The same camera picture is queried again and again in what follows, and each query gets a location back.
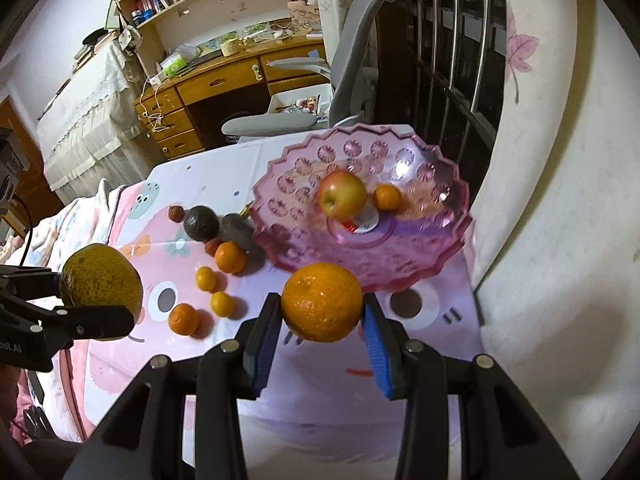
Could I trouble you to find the metal window grille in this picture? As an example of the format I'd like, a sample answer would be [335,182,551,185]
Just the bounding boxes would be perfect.
[375,0,507,201]

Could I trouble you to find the white lace cloth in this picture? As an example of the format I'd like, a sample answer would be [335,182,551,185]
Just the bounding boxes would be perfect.
[36,39,153,206]

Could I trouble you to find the grey office chair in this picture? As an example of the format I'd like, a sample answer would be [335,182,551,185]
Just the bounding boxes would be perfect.
[221,0,401,142]

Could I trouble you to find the dark round avocado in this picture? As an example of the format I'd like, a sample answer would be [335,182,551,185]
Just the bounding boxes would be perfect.
[183,205,221,242]

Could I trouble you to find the red-yellow apple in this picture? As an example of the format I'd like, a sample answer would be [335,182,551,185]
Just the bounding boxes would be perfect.
[318,171,368,221]

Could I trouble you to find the wooden bookshelf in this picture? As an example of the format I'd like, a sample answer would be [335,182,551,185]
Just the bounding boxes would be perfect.
[102,0,321,78]

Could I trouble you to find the yellow-green spotted citrus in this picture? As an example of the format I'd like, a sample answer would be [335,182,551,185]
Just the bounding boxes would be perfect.
[59,243,143,342]

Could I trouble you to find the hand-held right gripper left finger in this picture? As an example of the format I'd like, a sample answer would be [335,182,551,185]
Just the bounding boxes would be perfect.
[62,292,283,480]

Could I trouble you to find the medium orange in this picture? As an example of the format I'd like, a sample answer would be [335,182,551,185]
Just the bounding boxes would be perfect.
[215,241,249,275]
[168,303,202,336]

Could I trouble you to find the white cable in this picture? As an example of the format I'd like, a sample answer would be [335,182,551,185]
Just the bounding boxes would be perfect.
[137,76,167,134]

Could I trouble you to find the white floral curtain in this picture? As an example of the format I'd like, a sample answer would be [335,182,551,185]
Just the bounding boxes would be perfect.
[311,0,416,67]

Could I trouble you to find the large orange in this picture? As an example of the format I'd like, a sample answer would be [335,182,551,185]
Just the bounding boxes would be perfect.
[281,262,363,343]

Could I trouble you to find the black cable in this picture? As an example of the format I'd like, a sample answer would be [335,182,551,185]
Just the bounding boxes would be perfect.
[12,194,35,265]

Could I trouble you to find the white storage box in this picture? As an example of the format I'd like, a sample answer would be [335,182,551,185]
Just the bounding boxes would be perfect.
[267,82,334,122]

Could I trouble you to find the pink glass plate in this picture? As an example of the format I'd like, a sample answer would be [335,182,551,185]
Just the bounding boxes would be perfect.
[250,125,473,293]

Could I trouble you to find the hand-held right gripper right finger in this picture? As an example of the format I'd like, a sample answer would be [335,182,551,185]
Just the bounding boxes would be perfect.
[362,292,581,480]

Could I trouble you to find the green tissue box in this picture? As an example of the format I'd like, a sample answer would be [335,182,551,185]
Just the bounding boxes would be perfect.
[160,54,189,79]

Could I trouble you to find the wooden desk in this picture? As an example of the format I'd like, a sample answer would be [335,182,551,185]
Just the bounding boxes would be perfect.
[133,35,332,162]

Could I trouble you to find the dark oval avocado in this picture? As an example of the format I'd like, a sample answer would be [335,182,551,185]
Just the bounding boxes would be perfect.
[221,213,258,252]

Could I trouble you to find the round red-white sticker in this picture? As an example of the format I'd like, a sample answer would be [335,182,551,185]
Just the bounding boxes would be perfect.
[344,206,382,235]

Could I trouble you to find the small orange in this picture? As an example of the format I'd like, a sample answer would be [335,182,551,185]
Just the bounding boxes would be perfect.
[374,184,403,212]

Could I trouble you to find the white curtain pink leaves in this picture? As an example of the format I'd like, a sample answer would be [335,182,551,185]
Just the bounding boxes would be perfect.
[470,0,640,480]

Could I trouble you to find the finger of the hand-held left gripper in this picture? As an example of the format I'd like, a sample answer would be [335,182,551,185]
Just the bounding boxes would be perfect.
[0,264,65,302]
[0,294,137,356]

